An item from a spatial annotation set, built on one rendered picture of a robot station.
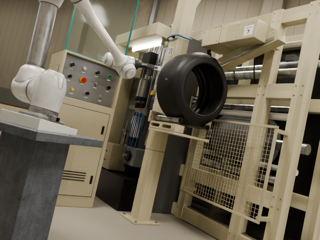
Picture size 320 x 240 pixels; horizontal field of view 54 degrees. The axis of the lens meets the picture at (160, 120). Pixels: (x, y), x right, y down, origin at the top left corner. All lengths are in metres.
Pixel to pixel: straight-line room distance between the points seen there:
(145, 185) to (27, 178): 1.29
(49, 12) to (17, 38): 6.78
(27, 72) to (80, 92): 0.93
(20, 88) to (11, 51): 6.91
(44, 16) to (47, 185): 0.95
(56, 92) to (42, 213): 0.64
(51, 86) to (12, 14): 7.52
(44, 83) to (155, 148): 1.28
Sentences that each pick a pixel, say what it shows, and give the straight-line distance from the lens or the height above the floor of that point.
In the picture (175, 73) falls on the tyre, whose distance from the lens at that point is 2.33.
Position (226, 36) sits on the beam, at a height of 1.68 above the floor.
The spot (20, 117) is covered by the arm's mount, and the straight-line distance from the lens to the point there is 1.69.
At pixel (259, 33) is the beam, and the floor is 1.68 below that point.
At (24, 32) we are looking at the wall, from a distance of 8.64.
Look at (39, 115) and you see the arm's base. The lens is 1.70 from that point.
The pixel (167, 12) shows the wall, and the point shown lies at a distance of 6.41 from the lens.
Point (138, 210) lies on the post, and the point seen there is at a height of 0.10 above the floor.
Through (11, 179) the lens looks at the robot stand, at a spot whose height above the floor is 0.38.
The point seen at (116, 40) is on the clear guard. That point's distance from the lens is 2.91.
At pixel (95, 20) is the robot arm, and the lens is 2.00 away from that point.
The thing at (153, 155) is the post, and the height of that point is 0.58.
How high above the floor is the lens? 0.74
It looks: 3 degrees up
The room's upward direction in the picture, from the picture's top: 13 degrees clockwise
